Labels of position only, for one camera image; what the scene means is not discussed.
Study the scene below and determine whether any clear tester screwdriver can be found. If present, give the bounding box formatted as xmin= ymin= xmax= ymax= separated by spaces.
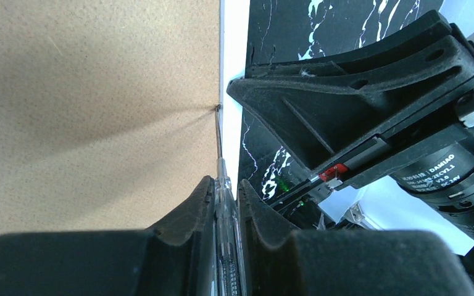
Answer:
xmin=214 ymin=105 xmax=247 ymax=295

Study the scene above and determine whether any white picture frame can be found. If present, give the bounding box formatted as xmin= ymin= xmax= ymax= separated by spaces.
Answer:
xmin=0 ymin=0 xmax=252 ymax=254

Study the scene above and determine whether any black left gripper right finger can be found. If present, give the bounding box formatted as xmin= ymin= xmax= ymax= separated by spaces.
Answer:
xmin=238 ymin=180 xmax=474 ymax=295

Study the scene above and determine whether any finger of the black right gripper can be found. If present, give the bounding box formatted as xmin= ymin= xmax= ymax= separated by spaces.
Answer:
xmin=244 ymin=9 xmax=452 ymax=78

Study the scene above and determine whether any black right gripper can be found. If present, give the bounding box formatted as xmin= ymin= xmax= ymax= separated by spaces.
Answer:
xmin=227 ymin=24 xmax=474 ymax=238

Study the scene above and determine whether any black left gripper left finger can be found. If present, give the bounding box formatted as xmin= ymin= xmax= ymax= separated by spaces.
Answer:
xmin=0 ymin=176 xmax=214 ymax=295

